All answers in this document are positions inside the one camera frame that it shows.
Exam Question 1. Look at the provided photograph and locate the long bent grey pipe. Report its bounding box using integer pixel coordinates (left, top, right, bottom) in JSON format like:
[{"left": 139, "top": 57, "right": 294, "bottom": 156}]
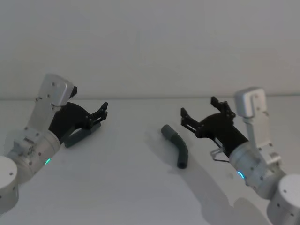
[{"left": 161, "top": 124, "right": 189, "bottom": 170}]

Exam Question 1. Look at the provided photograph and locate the white curtain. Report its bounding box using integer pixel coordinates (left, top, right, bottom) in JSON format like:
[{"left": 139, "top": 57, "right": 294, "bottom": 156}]
[{"left": 0, "top": 0, "right": 300, "bottom": 100}]

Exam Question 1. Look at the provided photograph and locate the thin silver cable loop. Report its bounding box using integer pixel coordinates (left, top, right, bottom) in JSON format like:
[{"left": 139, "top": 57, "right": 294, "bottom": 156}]
[{"left": 210, "top": 140, "right": 232, "bottom": 163}]

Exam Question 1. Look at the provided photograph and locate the white table cloth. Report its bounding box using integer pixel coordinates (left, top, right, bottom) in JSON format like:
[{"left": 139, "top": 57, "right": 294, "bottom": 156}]
[{"left": 0, "top": 95, "right": 300, "bottom": 225}]

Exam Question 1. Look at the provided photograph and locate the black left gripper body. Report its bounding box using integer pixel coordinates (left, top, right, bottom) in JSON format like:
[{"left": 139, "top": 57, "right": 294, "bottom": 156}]
[{"left": 48, "top": 101, "right": 91, "bottom": 143}]

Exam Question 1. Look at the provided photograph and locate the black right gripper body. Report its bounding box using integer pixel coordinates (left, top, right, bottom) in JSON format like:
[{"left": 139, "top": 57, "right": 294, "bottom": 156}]
[{"left": 196, "top": 112, "right": 249, "bottom": 157}]

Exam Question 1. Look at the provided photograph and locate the short grey pipe piece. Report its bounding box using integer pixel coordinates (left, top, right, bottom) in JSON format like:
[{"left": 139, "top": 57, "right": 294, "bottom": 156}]
[{"left": 62, "top": 125, "right": 102, "bottom": 149}]

